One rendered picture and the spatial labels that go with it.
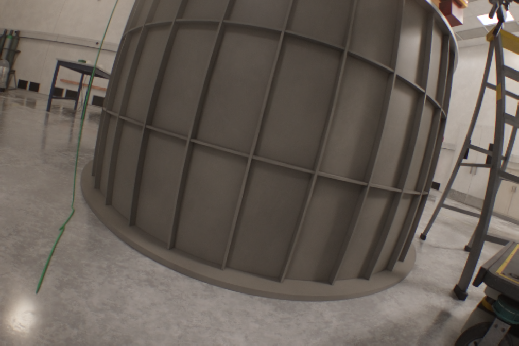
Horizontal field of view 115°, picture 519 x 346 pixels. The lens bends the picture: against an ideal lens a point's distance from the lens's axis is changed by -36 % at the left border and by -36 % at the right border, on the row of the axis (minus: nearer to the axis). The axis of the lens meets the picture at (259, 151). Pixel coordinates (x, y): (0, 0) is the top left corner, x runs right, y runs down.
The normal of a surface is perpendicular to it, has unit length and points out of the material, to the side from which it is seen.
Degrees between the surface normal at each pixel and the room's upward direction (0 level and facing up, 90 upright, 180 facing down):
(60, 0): 90
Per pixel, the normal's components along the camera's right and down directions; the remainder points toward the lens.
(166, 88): -0.39, -0.02
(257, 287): 0.25, -0.97
